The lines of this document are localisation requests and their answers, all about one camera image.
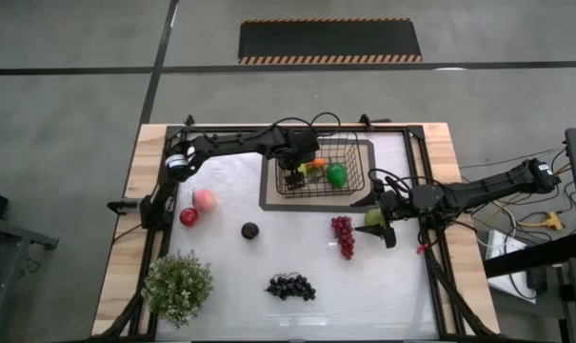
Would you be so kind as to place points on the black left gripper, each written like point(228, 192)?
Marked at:
point(297, 145)

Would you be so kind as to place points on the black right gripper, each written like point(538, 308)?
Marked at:
point(394, 205)

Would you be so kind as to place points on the green pear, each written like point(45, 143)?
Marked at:
point(373, 217)

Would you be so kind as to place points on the small orange with leaves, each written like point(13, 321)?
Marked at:
point(319, 162)

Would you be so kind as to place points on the red grape bunch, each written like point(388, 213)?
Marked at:
point(343, 236)

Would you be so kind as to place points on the dark green avocado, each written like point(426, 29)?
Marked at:
point(337, 175)

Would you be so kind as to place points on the dark purple plum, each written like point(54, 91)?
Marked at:
point(250, 230)

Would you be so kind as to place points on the pink peach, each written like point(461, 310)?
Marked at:
point(204, 200)

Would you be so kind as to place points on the black grape bunch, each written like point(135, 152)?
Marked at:
point(291, 287)

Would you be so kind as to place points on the red apple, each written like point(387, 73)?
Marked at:
point(189, 217)

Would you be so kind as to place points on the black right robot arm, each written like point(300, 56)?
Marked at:
point(487, 186)

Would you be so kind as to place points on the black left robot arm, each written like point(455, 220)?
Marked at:
point(230, 142)

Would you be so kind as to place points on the beige placemat with grey border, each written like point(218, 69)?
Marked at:
point(316, 205)

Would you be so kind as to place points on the small red tag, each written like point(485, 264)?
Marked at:
point(421, 248)

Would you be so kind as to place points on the white table cover sheet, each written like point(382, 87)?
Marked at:
point(363, 295)

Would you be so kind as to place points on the white box on floor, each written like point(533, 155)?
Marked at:
point(499, 243)

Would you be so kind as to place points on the black hazard-striped floor mat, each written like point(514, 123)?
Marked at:
point(330, 40)

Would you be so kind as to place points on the green potted plant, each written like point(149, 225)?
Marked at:
point(178, 288)

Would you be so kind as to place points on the black crossbar beam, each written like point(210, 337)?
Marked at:
point(535, 255)

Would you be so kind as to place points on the yellow power plug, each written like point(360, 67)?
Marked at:
point(551, 222)

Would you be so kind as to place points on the grey metal stand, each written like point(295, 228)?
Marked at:
point(11, 233)

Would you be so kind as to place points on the black aluminium table frame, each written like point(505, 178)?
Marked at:
point(387, 128)

